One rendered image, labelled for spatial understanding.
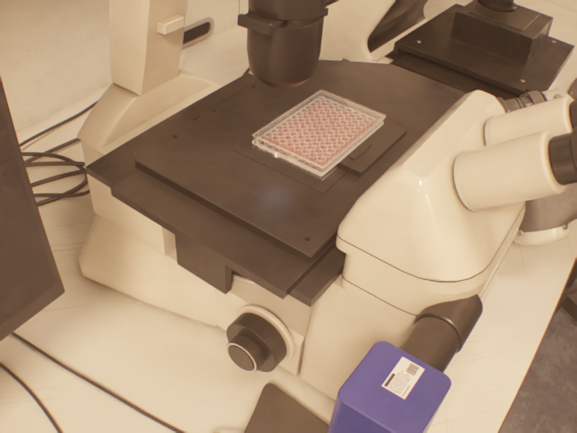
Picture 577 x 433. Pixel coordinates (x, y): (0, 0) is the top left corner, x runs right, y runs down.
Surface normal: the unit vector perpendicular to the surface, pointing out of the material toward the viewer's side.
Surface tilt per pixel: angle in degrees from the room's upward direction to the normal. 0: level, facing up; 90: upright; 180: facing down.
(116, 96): 30
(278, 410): 5
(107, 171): 0
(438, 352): 34
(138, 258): 48
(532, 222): 71
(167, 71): 105
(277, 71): 99
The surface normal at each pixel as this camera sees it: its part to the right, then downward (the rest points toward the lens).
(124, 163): 0.05, -0.75
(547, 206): -0.23, 0.15
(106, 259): -0.40, -0.11
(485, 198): -0.46, 0.70
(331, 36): -0.59, 0.51
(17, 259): 0.81, 0.37
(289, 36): 0.08, 0.66
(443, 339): 0.40, -0.48
